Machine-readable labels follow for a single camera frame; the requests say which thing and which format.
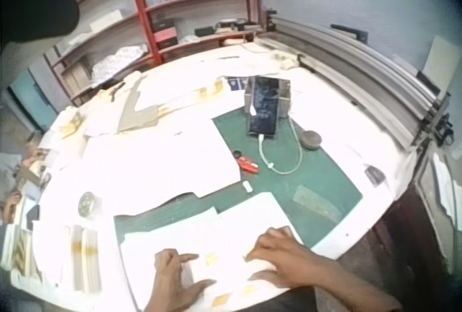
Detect white charging cable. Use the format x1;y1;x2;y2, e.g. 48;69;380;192
256;116;304;176

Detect black wall bracket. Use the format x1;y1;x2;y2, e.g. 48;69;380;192
329;23;370;45

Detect white sheet with dark print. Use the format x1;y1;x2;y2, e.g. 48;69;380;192
342;144;398;201

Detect white board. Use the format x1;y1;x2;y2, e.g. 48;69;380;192
421;35;458;93

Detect person's left hand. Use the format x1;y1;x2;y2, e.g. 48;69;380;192
144;248;217;312

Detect grey metal rail machine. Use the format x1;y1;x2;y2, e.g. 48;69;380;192
256;8;456;151

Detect white paper sheet with tags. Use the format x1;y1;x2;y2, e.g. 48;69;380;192
121;192;305;311

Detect person's right hand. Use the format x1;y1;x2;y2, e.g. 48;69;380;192
244;225;331;290

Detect red metal shelf rack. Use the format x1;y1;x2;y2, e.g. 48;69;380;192
43;0;265;108

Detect blue cabinet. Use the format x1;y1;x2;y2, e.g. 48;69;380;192
8;69;56;133

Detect black rounded object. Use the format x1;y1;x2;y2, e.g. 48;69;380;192
0;0;81;45

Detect brown cardboard piece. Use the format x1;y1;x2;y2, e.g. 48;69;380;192
115;80;162;134

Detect black smartphone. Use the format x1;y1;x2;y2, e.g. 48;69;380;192
247;76;283;138

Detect cream blocks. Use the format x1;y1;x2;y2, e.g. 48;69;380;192
270;51;299;72

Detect large white paper sheet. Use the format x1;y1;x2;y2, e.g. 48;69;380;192
81;118;242;216

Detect yellow wooden pieces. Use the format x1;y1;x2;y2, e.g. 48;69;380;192
197;78;227;103
58;108;86;140

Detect red utility knife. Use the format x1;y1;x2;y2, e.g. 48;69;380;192
236;155;261;175

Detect green cutting mat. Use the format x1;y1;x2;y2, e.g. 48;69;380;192
113;104;364;251

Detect grey round weight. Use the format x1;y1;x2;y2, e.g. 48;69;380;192
301;130;323;152

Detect blue printed card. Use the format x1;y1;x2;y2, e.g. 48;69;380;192
225;75;248;93

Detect clear plastic ruler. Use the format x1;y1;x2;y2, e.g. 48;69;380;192
292;184;342;224

